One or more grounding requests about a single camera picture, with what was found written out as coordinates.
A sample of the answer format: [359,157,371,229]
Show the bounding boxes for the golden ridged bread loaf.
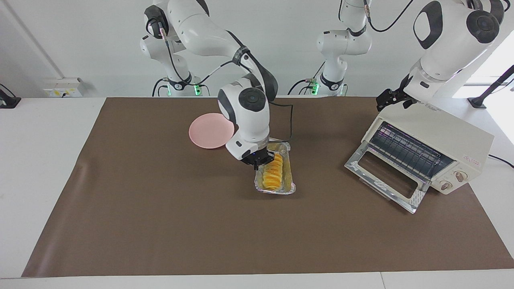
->
[261,152,285,190]

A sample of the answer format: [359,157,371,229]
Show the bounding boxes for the aluminium foil tray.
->
[254,141,296,195]

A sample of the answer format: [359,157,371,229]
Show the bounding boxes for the cream toaster oven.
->
[361,102,495,195]

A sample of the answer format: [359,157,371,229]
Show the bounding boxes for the glass oven door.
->
[345,140,432,214]

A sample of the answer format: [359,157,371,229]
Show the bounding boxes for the pink round plate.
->
[189,113,235,149]

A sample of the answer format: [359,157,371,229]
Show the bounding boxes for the brown table mat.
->
[22,96,514,277]

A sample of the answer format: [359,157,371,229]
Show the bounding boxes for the black angled stand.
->
[468,64,514,109]

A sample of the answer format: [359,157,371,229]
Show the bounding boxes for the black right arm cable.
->
[159,22,294,140]

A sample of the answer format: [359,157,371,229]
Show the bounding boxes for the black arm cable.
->
[363,0,416,33]
[159,22,294,140]

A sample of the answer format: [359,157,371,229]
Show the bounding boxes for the metal oven wire rack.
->
[369,122,455,182]

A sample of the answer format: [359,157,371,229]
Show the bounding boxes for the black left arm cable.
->
[363,0,416,33]

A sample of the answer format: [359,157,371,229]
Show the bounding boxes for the black left base cable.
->
[288,60,326,96]

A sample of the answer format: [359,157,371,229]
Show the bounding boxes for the black base cable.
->
[152,77,168,97]
[288,60,326,96]

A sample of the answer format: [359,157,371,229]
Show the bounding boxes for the black oven power cord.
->
[488,155,514,168]

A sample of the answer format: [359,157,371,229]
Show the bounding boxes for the black right base cable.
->
[152,77,168,97]

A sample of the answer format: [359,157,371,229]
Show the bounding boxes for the white wall power outlet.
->
[43,78,85,98]

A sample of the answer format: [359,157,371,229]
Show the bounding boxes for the black clamp mount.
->
[0,83,21,109]

